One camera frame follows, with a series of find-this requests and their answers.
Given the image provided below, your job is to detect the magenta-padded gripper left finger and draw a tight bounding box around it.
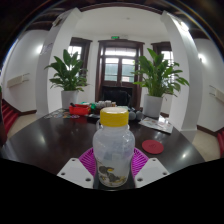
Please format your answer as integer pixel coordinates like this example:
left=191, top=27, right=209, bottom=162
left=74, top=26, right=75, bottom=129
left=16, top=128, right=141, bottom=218
left=56, top=147, right=98, bottom=190

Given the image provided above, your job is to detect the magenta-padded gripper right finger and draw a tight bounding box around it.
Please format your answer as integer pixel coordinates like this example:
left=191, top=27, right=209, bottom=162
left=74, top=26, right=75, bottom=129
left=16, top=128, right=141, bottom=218
left=130, top=148, right=170, bottom=189

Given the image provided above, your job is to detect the clear bottle with yellow cap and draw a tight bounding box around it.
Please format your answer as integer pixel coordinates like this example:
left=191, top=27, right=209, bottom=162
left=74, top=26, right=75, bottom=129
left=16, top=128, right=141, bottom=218
left=92, top=106, right=136, bottom=188

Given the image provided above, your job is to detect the flat round red coaster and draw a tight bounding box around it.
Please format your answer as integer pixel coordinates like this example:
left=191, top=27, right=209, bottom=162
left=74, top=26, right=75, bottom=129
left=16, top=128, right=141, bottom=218
left=141, top=139, right=165, bottom=155

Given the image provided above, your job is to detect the printed magazine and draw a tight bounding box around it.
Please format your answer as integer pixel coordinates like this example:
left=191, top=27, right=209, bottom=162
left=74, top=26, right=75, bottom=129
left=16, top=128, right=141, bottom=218
left=138, top=115, right=174, bottom=134

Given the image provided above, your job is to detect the colourful printed sheet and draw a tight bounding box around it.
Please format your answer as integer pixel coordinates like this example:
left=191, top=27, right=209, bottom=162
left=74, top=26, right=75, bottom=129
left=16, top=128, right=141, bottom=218
left=44, top=108, right=81, bottom=120

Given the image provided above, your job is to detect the red plastic box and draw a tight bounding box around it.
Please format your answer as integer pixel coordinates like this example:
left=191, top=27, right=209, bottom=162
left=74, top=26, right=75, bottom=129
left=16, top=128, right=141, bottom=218
left=68, top=103, right=92, bottom=117

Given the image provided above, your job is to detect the black chair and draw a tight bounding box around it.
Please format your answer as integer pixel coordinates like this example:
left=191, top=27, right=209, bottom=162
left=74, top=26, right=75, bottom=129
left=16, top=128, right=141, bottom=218
left=100, top=85, right=133, bottom=108

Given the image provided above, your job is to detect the large potted plant, white pot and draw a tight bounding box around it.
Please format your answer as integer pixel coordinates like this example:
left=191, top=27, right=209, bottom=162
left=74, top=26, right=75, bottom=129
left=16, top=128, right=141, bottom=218
left=132, top=48, right=190, bottom=119

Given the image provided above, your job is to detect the small potted plant, white pot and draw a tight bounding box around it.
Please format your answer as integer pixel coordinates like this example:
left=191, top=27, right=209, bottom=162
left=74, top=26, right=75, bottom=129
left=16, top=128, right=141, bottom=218
left=44, top=49, right=90, bottom=109

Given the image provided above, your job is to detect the dark wooden glazed door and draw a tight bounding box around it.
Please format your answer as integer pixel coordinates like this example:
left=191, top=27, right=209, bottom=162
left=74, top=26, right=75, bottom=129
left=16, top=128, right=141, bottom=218
left=95, top=39, right=145, bottom=109

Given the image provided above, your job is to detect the dark-framed window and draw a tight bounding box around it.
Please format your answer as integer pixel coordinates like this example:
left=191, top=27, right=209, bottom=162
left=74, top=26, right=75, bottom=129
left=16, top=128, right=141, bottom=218
left=68, top=37, right=93, bottom=84
left=151, top=41, right=176, bottom=84

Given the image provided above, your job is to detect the white wall heater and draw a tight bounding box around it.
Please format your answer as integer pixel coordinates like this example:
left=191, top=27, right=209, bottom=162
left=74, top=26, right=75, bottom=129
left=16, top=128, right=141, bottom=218
left=6, top=73, right=31, bottom=89
left=209, top=84, right=224, bottom=104

